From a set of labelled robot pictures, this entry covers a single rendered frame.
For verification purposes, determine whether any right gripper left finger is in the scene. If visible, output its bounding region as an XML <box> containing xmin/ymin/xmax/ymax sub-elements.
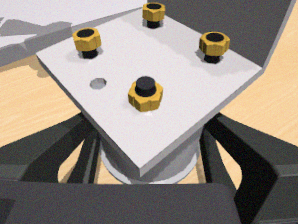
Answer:
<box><xmin>0</xmin><ymin>112</ymin><xmax>100</xmax><ymax>183</ymax></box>

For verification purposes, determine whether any grey cylinder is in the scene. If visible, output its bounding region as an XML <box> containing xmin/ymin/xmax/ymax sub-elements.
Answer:
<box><xmin>98</xmin><ymin>76</ymin><xmax>204</xmax><ymax>184</ymax></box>

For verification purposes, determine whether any yellow hex nut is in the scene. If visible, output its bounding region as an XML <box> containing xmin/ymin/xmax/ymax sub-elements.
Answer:
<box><xmin>142</xmin><ymin>2</ymin><xmax>165</xmax><ymax>22</ymax></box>
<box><xmin>199</xmin><ymin>32</ymin><xmax>230</xmax><ymax>56</ymax></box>
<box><xmin>128</xmin><ymin>81</ymin><xmax>163</xmax><ymax>112</ymax></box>
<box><xmin>72</xmin><ymin>28</ymin><xmax>101</xmax><ymax>51</ymax></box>

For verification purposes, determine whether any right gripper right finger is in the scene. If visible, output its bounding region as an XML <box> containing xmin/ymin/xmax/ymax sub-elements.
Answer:
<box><xmin>199</xmin><ymin>112</ymin><xmax>298</xmax><ymax>224</ymax></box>

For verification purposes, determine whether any grey metal bracket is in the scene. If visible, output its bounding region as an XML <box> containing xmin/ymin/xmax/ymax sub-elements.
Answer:
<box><xmin>35</xmin><ymin>0</ymin><xmax>297</xmax><ymax>177</ymax></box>

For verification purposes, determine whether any grey shallow rectangular tray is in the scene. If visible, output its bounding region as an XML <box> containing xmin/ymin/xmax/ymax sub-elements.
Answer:
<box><xmin>0</xmin><ymin>0</ymin><xmax>147</xmax><ymax>67</ymax></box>

